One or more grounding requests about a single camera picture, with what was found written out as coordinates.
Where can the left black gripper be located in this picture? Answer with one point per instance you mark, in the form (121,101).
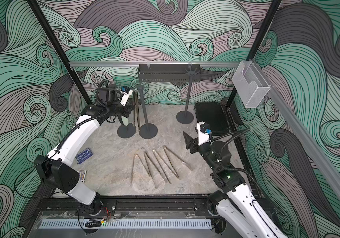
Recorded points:
(128,109)

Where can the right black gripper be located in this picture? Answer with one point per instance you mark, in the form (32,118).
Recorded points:
(191,143)

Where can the dark utensil rack stand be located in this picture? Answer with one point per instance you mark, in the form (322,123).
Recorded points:
(122,131)
(185,117)
(148,130)

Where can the green metal tongs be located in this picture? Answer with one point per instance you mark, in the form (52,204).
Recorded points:
(125,121)

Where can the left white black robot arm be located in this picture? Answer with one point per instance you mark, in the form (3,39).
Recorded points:
(54,169)

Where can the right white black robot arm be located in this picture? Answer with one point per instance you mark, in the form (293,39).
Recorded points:
(234,201)

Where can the black tray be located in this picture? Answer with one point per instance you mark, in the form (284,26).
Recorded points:
(212,114)

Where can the blue card box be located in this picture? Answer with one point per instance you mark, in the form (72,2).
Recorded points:
(83,155)

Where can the small card box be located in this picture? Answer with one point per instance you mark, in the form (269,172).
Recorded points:
(82,175)

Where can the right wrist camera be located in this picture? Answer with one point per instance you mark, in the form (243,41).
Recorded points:
(204,133)

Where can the black perforated wall shelf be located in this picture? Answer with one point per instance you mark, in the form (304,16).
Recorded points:
(167,72)

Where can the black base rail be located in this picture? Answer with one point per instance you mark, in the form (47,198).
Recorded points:
(193,204)

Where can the clear plastic wall bin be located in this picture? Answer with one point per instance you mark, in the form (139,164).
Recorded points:
(250,83)

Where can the white slotted cable duct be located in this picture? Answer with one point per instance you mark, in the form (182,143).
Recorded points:
(128,224)

